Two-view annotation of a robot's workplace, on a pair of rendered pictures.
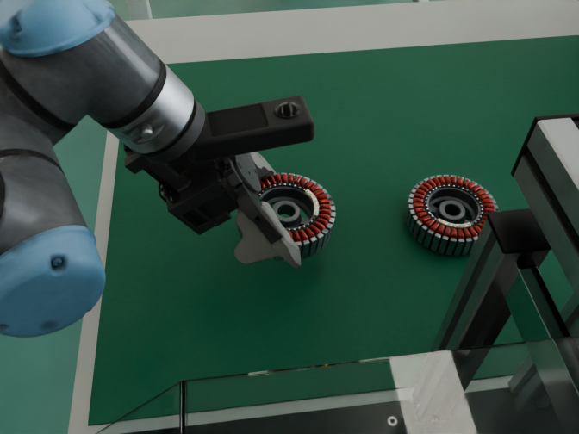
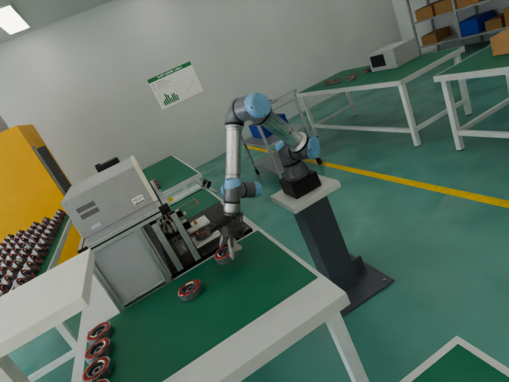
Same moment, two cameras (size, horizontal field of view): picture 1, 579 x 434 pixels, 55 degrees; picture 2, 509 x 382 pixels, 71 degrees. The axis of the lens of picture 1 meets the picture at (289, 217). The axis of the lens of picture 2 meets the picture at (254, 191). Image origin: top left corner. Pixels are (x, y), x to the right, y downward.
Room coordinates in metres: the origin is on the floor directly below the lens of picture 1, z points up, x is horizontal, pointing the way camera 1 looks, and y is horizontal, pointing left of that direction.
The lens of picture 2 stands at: (1.91, 0.05, 1.56)
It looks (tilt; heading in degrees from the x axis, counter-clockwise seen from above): 19 degrees down; 172
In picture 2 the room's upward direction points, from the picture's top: 25 degrees counter-clockwise
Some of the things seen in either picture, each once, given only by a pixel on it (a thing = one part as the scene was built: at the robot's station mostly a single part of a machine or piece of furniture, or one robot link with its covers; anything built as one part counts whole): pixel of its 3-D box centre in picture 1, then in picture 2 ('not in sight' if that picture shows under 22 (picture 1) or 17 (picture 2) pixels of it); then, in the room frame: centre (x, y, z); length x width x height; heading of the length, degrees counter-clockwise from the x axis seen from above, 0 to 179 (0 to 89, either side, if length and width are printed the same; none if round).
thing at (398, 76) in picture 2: not in sight; (372, 101); (-2.44, 2.56, 0.38); 2.20 x 0.90 x 0.75; 7
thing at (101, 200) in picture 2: not in sight; (111, 192); (-0.08, -0.40, 1.22); 0.44 x 0.39 x 0.20; 7
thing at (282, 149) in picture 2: not in sight; (288, 149); (-0.01, 0.58, 1.01); 0.13 x 0.12 x 0.14; 30
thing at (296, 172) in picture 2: not in sight; (294, 167); (-0.02, 0.57, 0.89); 0.15 x 0.15 x 0.10
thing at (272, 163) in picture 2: not in sight; (273, 136); (-2.60, 1.18, 0.51); 1.01 x 0.60 x 1.01; 7
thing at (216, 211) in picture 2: not in sight; (200, 233); (-0.11, -0.09, 0.76); 0.64 x 0.47 x 0.02; 7
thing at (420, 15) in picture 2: not in sight; (431, 10); (-4.74, 5.68, 0.89); 0.42 x 0.40 x 0.21; 5
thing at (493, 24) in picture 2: not in sight; (501, 20); (-3.43, 5.84, 0.36); 0.40 x 0.28 x 0.16; 98
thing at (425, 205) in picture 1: (451, 213); (190, 289); (0.46, -0.21, 0.77); 0.11 x 0.11 x 0.04
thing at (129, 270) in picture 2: not in sight; (129, 269); (0.26, -0.43, 0.91); 0.28 x 0.03 x 0.32; 97
